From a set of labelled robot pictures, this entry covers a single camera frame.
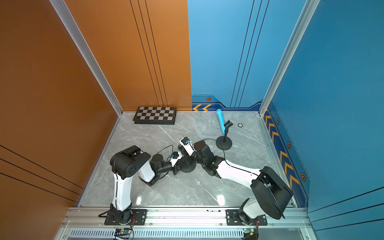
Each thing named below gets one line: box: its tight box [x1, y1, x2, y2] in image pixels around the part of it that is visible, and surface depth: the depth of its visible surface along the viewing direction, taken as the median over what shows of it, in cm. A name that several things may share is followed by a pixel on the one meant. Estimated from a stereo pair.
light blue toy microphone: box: [216, 108, 226, 135], surface depth 117 cm
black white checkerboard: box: [132, 106, 177, 125], surface depth 115 cm
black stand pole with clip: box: [223, 119, 234, 142], surface depth 89 cm
